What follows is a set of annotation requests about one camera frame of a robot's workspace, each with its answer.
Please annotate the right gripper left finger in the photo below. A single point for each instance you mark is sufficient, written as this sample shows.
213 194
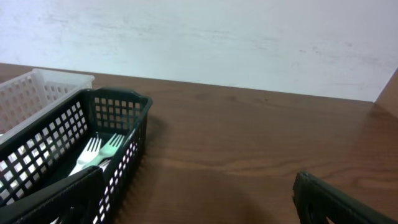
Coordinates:
74 199

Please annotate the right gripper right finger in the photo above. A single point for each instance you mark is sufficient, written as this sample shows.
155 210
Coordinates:
319 202

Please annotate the white plastic fork top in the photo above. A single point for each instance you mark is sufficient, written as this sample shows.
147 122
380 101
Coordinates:
90 151

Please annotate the white plastic fork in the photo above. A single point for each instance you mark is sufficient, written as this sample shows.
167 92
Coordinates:
108 150
90 151

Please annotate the black plastic basket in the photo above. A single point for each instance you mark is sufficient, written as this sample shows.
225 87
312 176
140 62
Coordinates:
46 151

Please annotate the clear plastic basket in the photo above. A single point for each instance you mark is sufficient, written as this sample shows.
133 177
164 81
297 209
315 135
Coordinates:
28 97

